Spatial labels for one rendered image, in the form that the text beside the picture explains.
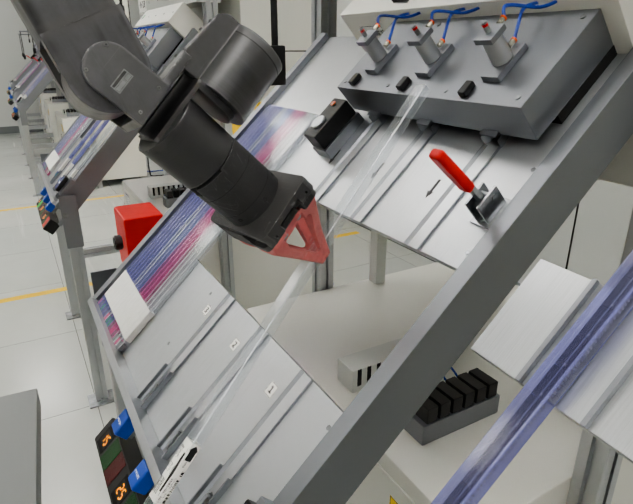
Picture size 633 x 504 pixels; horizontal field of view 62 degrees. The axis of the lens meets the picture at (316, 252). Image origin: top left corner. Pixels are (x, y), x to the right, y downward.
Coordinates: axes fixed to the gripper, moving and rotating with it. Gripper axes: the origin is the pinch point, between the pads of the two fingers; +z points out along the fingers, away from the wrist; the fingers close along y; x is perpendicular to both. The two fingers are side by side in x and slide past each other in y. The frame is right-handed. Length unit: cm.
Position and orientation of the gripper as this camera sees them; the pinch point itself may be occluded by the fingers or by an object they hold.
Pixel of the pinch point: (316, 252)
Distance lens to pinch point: 52.7
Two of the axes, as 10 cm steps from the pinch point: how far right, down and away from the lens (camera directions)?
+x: -5.3, 8.3, -1.7
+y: -5.9, -2.2, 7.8
